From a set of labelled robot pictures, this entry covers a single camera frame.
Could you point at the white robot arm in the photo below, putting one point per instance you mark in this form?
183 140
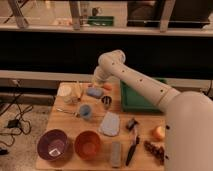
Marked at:
188 114

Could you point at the blue oblong sponge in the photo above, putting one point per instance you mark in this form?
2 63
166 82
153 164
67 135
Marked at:
94 92

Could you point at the purple bowl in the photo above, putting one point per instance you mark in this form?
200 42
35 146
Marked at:
52 145

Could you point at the green plastic tray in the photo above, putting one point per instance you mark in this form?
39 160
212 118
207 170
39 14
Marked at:
131 101

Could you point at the green box on shelf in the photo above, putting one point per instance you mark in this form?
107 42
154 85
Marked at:
101 20

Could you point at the black handled knife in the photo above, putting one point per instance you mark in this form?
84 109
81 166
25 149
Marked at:
133 146

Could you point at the grey sponge block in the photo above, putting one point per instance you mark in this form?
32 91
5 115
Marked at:
115 155

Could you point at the white round container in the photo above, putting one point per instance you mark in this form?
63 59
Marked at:
64 91

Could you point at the orange bowl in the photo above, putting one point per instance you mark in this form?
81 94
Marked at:
87 145

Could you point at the light blue cloth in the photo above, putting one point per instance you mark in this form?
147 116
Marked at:
110 124

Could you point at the wooden board table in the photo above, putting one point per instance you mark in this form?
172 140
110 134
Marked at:
73 126

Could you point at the orange pepper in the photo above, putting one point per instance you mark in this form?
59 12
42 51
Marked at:
107 86

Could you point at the small metal cup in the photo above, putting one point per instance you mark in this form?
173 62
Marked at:
106 100

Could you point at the dark small brush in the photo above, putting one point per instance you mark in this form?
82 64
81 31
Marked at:
131 123

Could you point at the blue cup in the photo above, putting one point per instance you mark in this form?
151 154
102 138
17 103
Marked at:
85 111

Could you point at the orange round fruit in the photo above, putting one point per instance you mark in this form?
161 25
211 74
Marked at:
159 133

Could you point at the metal spoon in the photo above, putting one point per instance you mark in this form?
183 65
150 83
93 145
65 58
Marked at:
67 111

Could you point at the dark dried pepper bunch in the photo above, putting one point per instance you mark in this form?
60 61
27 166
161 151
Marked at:
157 152

